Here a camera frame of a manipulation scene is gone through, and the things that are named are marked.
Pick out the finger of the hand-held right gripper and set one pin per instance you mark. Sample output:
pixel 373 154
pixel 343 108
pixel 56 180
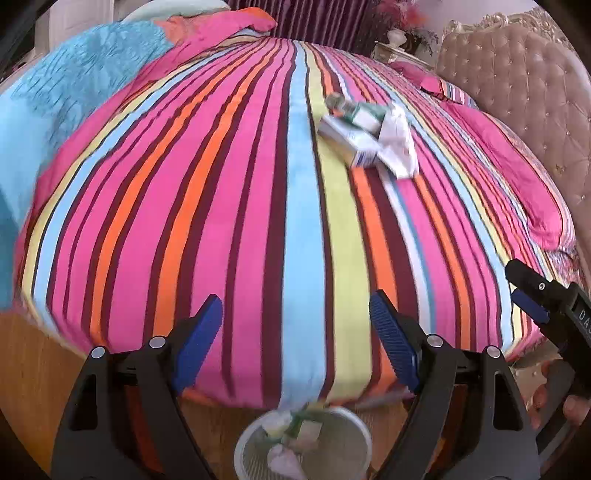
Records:
pixel 526 275
pixel 531 303

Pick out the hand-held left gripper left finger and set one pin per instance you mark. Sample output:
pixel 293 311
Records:
pixel 203 332

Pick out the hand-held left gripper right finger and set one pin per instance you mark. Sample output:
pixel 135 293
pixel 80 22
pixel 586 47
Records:
pixel 392 337

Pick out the white mesh trash basket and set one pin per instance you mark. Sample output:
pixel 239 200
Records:
pixel 341 443

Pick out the person's right hand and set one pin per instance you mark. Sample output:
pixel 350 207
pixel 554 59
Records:
pixel 538 397

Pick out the large pink pillow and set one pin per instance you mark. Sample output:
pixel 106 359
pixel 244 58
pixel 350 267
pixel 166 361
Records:
pixel 508 170

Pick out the striped bed sheet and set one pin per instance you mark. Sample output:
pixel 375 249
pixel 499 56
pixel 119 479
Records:
pixel 207 207

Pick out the tufted beige headboard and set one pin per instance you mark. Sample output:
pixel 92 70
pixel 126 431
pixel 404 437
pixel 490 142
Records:
pixel 531 92

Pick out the long white teal box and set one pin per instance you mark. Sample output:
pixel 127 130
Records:
pixel 351 138

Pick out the small teal white box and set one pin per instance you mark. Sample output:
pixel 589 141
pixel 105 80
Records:
pixel 364 115

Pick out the small pink pillow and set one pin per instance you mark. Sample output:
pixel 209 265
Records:
pixel 420 76

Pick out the white nightstand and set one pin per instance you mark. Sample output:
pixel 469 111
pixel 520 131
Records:
pixel 397 53

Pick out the white vase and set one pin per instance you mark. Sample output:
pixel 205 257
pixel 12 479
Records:
pixel 396 37

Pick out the blue patterned quilt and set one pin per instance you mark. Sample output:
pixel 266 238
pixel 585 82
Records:
pixel 69 92

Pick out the pink flowers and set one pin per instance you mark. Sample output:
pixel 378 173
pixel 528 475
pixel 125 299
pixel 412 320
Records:
pixel 397 11

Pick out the pink orange quilt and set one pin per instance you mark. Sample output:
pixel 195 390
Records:
pixel 217 23

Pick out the pale green pillow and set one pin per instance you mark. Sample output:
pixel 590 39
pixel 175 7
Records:
pixel 184 7

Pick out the purple curtain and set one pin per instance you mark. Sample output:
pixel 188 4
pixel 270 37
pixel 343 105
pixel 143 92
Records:
pixel 314 18

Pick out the white cabinet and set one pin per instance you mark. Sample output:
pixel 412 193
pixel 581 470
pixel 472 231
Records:
pixel 69 18

